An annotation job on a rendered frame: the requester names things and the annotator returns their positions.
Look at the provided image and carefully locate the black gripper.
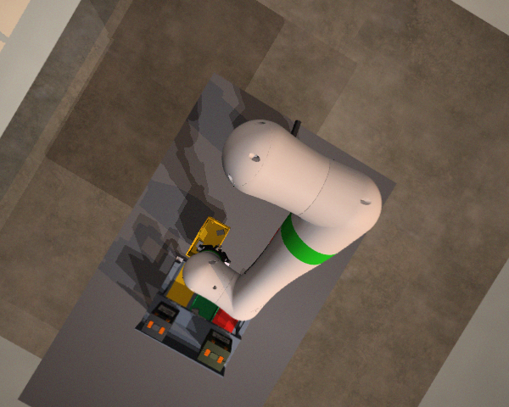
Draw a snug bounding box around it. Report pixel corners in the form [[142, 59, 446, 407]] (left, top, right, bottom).
[[196, 244, 231, 266]]

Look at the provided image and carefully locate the yellow bin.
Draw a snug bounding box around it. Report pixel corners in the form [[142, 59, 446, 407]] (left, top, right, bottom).
[[186, 217, 230, 257]]

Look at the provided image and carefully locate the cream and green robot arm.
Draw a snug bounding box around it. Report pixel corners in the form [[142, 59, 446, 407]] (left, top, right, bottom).
[[182, 120, 382, 321]]

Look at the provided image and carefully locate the green bin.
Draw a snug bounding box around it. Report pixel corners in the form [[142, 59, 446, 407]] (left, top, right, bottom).
[[190, 294, 220, 321]]

